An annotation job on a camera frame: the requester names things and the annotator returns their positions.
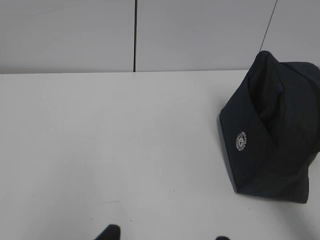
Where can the navy blue lunch bag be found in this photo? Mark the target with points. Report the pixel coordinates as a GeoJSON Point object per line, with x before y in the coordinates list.
{"type": "Point", "coordinates": [271, 129]}

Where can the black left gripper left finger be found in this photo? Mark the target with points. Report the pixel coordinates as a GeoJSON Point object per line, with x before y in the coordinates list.
{"type": "Point", "coordinates": [111, 232]}

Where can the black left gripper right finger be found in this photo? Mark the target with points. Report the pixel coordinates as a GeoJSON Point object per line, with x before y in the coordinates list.
{"type": "Point", "coordinates": [222, 238]}

